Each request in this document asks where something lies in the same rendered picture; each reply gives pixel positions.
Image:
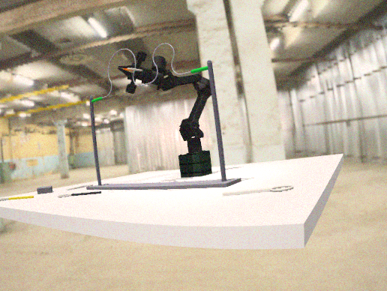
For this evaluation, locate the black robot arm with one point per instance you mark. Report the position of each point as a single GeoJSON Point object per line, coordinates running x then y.
{"type": "Point", "coordinates": [190, 126]}

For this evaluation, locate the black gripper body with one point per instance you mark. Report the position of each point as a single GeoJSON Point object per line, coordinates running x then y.
{"type": "Point", "coordinates": [141, 56]}

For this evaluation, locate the grey wire frame on two posts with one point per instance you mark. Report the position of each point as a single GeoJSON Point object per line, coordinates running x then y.
{"type": "Point", "coordinates": [219, 183]}

